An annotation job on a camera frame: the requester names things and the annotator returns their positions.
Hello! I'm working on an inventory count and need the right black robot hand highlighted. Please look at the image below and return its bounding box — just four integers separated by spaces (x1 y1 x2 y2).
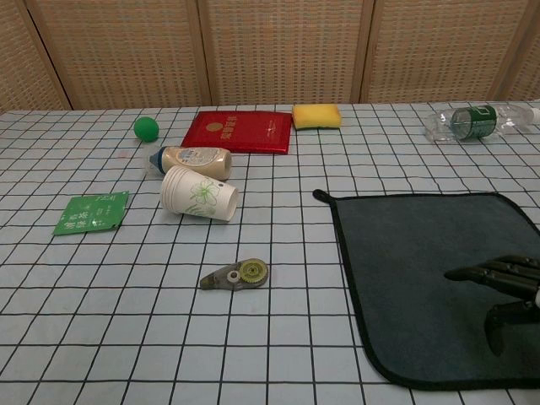
444 254 540 356

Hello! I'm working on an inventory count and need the grey and yellow cloth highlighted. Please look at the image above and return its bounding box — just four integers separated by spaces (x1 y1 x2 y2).
312 189 540 392

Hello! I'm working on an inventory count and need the clear bottle green label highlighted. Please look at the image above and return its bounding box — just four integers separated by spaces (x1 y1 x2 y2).
423 103 540 143

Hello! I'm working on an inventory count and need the woven rattan screen panel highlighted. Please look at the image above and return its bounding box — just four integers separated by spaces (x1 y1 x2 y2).
0 0 73 114
25 0 212 111
358 0 533 105
197 0 376 106

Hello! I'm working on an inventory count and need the yellow sponge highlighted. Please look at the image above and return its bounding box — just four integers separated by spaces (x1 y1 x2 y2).
292 104 343 131

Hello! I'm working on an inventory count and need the grey correction tape dispenser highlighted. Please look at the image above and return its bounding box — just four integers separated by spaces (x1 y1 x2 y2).
199 259 270 292

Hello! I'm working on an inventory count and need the red certificate booklet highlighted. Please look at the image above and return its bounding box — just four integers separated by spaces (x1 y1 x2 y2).
181 111 294 156

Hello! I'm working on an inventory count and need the white paper cup stack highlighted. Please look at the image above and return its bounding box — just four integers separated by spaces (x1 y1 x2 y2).
159 165 240 224

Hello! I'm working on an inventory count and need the beige bottle blue cap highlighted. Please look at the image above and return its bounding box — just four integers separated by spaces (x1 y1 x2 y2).
148 145 234 181

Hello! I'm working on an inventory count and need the blue checkered tablecloth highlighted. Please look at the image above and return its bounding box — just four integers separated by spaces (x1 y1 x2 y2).
0 100 540 405

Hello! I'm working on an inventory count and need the green ball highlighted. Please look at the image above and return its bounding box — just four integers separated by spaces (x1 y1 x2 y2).
133 116 160 142

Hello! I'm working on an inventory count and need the green tea sachet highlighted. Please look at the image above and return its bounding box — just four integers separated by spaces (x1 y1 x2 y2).
51 190 131 236

